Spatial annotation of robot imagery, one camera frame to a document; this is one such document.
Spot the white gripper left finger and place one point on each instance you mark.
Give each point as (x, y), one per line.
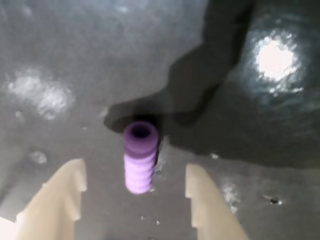
(57, 200)

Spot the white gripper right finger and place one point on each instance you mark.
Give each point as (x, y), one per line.
(212, 205)

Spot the purple ribbed pen grip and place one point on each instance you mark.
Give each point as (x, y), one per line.
(140, 160)

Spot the black glossy mat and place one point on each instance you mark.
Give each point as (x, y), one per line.
(100, 62)

